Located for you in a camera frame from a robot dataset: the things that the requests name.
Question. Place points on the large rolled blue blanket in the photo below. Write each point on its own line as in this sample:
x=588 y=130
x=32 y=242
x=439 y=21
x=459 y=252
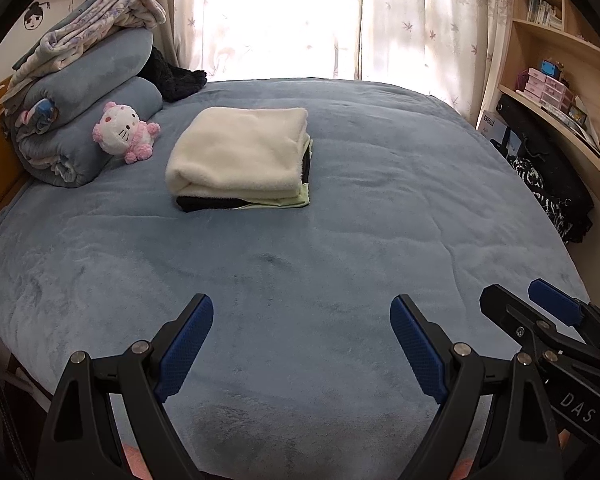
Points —
x=110 y=60

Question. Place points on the face wall sticker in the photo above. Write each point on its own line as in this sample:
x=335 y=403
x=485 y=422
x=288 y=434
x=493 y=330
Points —
x=35 y=20

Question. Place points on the blue bed blanket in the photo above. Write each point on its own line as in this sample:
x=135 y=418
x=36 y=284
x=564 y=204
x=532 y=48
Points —
x=330 y=260

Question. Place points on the blue toy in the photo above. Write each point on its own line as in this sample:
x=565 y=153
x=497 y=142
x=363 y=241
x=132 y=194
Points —
x=550 y=67

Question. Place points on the black white patterned cloth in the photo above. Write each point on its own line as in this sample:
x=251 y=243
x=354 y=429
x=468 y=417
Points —
x=522 y=170

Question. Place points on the wooden bookshelf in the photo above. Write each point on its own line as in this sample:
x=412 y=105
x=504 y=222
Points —
x=545 y=35

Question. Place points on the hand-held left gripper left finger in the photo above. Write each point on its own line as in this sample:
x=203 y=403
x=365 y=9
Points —
x=185 y=345

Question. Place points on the black folded garment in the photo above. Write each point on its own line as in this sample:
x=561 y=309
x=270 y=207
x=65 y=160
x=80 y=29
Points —
x=205 y=204

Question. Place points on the pink storage boxes stack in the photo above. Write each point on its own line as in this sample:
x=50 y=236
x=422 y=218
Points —
x=540 y=85

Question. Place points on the black bag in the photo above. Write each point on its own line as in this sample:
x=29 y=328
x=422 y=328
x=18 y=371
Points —
x=545 y=150

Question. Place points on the row of books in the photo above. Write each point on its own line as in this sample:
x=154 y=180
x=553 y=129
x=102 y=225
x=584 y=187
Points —
x=542 y=10

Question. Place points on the sheer leaf print curtain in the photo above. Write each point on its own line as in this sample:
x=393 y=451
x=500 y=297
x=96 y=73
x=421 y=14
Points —
x=230 y=20
x=430 y=25

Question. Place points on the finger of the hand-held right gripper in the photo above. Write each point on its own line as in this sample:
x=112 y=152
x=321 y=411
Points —
x=502 y=305
x=555 y=300

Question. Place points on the pink white plush cat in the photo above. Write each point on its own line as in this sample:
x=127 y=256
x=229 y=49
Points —
x=117 y=132

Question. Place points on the cream knitted cardigan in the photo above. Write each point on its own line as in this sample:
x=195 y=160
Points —
x=235 y=150

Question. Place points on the floral folded blanket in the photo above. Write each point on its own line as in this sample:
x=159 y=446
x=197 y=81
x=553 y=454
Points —
x=95 y=15

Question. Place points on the white cardboard box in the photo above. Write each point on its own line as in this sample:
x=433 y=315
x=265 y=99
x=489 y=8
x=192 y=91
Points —
x=490 y=127

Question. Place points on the black fluffy cloth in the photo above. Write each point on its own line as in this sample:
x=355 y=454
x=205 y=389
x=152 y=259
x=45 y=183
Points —
x=175 y=82

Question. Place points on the light green garment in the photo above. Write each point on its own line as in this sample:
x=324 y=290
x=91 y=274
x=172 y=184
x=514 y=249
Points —
x=280 y=201

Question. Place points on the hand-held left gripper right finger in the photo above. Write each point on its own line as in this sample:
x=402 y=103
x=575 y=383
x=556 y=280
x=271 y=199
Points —
x=420 y=350

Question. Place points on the pile of magazines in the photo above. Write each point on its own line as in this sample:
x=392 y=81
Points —
x=585 y=130

